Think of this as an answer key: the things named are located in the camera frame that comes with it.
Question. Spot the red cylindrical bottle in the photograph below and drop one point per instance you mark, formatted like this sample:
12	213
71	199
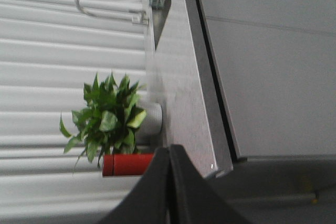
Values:
126	164

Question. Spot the grey cabinet door left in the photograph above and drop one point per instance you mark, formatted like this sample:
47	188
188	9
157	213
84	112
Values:
278	87

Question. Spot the green potted plant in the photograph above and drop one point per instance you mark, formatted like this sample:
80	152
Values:
109	122

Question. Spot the grey stone countertop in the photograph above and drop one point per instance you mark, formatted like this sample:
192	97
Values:
179	78

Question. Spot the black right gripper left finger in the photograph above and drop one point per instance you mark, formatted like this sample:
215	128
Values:
146	202

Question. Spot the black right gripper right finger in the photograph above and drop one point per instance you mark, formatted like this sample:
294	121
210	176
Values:
194	199

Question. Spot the silver kitchen faucet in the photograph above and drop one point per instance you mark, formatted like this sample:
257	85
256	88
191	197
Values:
125	10

